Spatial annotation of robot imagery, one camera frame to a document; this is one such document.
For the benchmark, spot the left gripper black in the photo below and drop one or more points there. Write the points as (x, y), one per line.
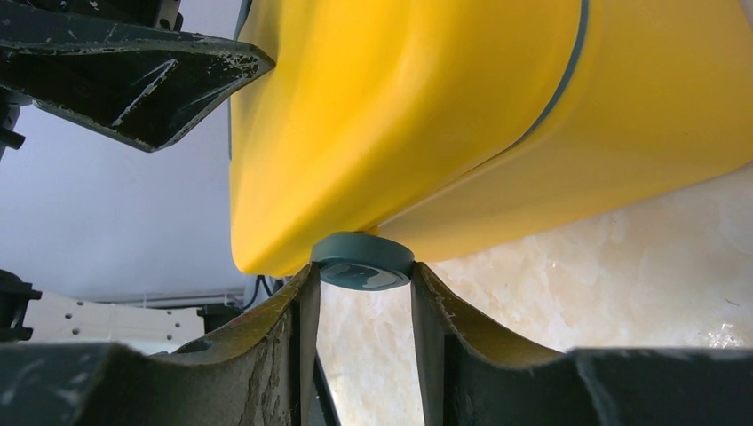
(124, 69)

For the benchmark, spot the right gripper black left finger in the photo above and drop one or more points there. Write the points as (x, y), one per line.
(257, 369)

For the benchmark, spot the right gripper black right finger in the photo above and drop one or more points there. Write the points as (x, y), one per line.
(474, 371)

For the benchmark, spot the yellow medicine box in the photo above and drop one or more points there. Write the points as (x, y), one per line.
(454, 126)

